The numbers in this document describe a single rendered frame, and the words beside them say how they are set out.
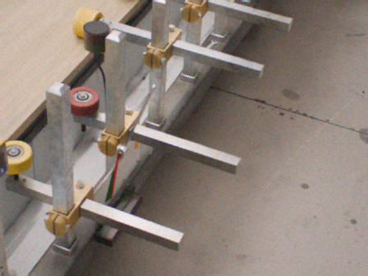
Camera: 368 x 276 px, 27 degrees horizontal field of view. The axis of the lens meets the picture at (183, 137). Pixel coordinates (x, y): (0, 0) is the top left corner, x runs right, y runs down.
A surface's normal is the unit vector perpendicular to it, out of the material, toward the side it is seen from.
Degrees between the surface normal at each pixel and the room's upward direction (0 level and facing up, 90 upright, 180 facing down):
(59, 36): 0
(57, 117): 90
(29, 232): 0
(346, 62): 0
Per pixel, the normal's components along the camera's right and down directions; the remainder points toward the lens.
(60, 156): -0.39, 0.58
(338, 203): 0.07, -0.76
